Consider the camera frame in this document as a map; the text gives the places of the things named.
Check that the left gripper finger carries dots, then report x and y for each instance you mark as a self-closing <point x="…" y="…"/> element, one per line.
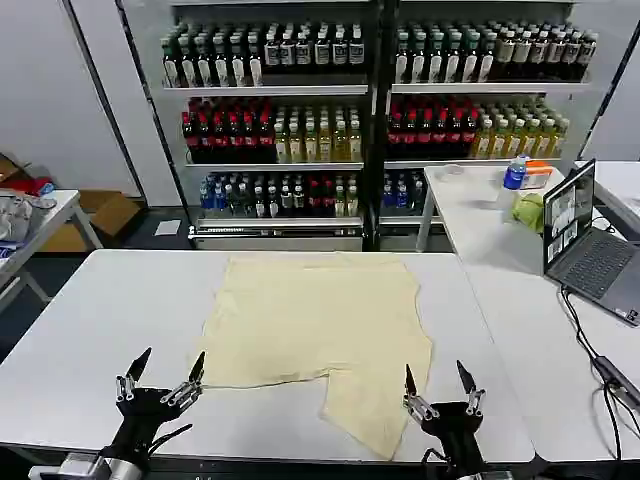
<point x="135" y="372"/>
<point x="194" y="377"/>

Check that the small open cardboard box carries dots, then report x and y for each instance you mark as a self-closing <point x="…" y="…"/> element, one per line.
<point x="10" y="170"/>

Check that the grey plastic bag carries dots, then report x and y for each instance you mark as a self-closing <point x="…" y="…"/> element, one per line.
<point x="17" y="212"/>

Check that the white paper sheet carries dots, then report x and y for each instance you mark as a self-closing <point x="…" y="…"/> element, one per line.
<point x="167" y="227"/>

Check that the grey open laptop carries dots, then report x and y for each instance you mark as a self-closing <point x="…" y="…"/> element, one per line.
<point x="590" y="265"/>

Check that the white table with grey legs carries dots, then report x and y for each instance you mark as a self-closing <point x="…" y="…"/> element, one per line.
<point x="55" y="215"/>

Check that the bottle shelf with dark posts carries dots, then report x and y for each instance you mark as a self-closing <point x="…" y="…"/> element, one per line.
<point x="270" y="125"/>
<point x="475" y="120"/>

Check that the orange and white box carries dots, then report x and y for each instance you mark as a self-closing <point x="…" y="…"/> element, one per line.
<point x="541" y="175"/>

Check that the brown cardboard box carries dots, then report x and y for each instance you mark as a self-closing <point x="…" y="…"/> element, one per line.
<point x="110" y="212"/>

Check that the clear tape roll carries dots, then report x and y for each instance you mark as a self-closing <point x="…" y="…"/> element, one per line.
<point x="452" y="171"/>

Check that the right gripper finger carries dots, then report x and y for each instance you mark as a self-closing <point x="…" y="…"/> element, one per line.
<point x="467" y="381"/>
<point x="412" y="387"/>

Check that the blue and white packet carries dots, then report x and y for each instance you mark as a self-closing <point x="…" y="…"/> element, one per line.
<point x="47" y="189"/>

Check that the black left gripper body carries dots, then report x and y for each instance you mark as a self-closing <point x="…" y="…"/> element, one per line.
<point x="145" y="412"/>

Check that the clear bottle with blue label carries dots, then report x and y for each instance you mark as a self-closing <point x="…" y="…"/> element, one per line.
<point x="515" y="176"/>

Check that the red cloth item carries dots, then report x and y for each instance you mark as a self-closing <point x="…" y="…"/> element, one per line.
<point x="37" y="185"/>

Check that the green cloth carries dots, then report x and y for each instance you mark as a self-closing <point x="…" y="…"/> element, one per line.
<point x="529" y="210"/>

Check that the black partition post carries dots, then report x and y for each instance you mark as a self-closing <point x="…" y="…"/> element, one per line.
<point x="105" y="100"/>

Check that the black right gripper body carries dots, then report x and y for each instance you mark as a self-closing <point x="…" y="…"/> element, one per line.
<point x="457" y="430"/>

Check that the cream yellow shirt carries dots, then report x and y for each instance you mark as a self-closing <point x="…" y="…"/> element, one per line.
<point x="310" y="325"/>

